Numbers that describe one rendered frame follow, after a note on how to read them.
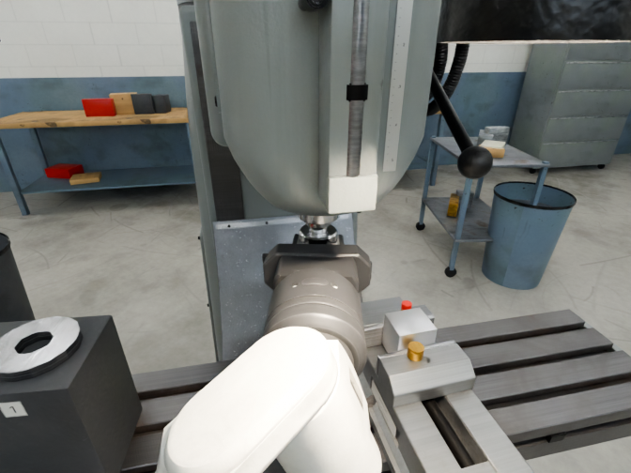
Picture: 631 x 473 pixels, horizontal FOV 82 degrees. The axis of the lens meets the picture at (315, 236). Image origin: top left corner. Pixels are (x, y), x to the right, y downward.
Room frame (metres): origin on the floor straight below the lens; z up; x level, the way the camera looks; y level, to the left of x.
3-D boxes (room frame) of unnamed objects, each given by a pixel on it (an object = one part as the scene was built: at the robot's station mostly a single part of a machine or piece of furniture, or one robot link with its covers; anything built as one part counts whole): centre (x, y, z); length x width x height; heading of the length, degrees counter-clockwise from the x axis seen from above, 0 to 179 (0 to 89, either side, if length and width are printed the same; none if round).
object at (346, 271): (0.30, 0.00, 1.23); 0.13 x 0.12 x 0.10; 88
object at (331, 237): (0.39, 0.00, 1.26); 0.05 x 0.05 x 0.01
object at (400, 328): (0.42, -0.14, 1.07); 0.06 x 0.05 x 0.06; 104
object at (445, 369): (0.37, -0.16, 1.05); 0.12 x 0.06 x 0.04; 104
